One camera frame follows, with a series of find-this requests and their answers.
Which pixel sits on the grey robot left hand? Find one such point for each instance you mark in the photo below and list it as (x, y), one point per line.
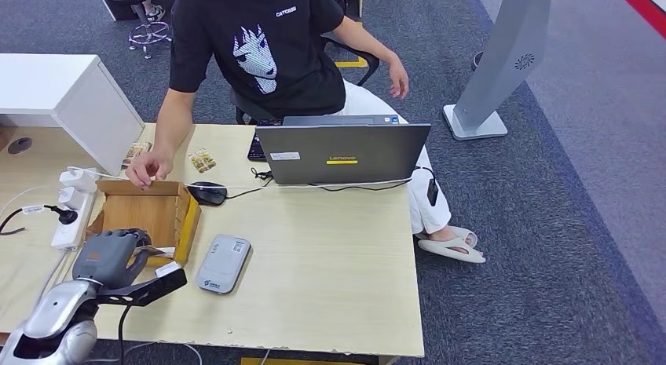
(104, 258)

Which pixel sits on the person's left hand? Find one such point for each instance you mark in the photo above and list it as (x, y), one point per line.
(399, 79)

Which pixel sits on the person's right hand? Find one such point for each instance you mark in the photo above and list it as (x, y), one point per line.
(151, 167)

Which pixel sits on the person's left forearm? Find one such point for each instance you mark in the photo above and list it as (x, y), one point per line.
(364, 40)

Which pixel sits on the person's right forearm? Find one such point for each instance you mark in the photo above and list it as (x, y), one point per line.
(171, 123)

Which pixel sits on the grey card reader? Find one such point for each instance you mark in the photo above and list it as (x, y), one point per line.
(223, 264)

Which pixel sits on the person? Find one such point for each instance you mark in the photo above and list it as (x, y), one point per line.
(281, 50)

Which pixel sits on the white power strip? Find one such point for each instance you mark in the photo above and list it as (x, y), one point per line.
(70, 235)

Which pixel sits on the open cardboard box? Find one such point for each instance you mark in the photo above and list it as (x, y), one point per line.
(151, 212)

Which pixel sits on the yellow floor tape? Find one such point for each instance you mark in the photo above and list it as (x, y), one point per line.
(351, 64)

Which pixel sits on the black computer mouse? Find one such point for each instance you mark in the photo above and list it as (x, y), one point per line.
(208, 193)

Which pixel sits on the small white charger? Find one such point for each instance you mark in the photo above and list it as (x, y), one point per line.
(70, 198)

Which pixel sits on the large white charger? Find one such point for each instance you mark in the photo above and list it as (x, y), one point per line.
(79, 179)

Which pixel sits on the grey laptop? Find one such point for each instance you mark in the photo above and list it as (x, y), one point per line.
(341, 154)

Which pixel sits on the grey kiosk stand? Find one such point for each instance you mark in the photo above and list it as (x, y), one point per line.
(499, 61)

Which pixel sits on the chrome stool base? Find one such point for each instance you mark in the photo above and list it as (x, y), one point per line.
(150, 36)

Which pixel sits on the white cabinet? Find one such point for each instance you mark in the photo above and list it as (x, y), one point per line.
(44, 87)

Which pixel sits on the white sandal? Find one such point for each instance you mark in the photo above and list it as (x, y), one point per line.
(465, 235)
(452, 251)

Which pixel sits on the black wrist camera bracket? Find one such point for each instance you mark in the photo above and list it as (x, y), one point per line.
(151, 290)

